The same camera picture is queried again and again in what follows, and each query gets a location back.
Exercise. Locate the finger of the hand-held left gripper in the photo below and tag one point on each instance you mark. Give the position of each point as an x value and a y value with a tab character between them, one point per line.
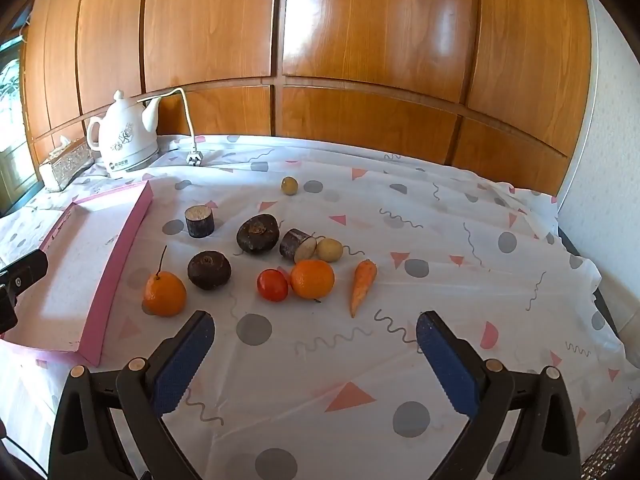
25	267

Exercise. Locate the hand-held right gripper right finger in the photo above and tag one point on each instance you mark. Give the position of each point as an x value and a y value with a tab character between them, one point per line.
447	360

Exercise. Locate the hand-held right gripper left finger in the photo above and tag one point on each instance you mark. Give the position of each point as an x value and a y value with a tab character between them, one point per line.
182	360

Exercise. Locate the pink cardboard box tray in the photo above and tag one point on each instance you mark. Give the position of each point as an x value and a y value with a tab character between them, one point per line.
60	280

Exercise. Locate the orange with long stem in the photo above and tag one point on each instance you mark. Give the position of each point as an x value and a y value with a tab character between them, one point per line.
165	295

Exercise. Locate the dark brown water chestnut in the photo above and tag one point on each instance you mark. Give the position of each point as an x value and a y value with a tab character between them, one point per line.
209	271
257	235

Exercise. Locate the orange carrot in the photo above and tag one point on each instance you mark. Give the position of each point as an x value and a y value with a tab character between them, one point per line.
362	282

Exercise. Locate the red tomato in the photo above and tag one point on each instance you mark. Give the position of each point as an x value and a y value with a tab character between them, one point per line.
272	286

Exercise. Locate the dark sugarcane piece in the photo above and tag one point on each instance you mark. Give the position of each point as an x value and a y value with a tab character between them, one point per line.
295	245
200	222

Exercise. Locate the stemless orange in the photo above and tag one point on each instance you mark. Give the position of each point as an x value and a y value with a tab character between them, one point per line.
312	279

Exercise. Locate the pale yellow potato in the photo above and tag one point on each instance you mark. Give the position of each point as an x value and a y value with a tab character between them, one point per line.
330	251

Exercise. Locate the small round longan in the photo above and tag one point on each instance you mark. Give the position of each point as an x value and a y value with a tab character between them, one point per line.
289	185

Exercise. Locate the silver embossed tissue box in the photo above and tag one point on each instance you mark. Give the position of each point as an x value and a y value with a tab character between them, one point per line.
67	162

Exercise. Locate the wooden door with glass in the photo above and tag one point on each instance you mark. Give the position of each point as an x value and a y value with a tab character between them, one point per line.
11	125

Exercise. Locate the white patterned tablecloth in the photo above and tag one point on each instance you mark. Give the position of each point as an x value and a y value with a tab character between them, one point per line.
425	210

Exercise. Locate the white ceramic electric kettle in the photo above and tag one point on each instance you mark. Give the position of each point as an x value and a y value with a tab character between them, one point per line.
122	135

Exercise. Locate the dark patterned chair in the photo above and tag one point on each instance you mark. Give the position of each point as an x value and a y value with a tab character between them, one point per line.
615	450

